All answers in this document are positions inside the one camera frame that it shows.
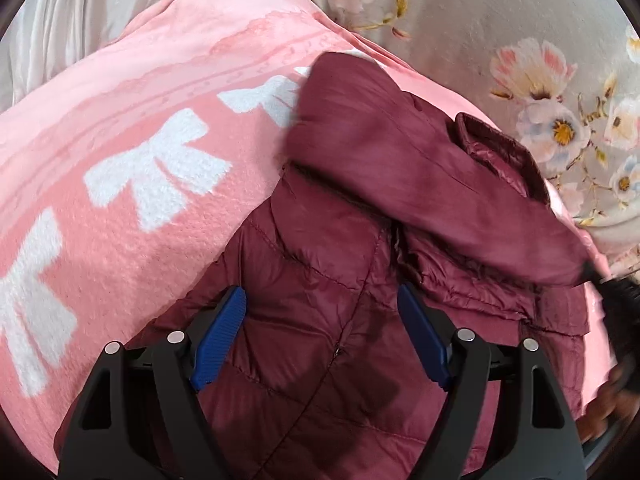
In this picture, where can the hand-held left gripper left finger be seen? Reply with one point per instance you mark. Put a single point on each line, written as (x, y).
(220, 330)

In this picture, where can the pink blanket with white bows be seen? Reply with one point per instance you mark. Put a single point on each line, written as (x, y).
(125, 110)

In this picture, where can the grey floral bed sheet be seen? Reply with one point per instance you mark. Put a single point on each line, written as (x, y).
(450, 10)

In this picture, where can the maroon puffer jacket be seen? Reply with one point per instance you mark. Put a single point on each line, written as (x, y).
(325, 240)

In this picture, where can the pale satin cloth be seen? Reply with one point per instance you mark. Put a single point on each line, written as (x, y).
(60, 25)

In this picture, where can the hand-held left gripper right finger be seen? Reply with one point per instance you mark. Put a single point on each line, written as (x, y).
(422, 330)

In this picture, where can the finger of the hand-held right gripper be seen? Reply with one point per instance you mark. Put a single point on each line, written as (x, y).
(596, 272)

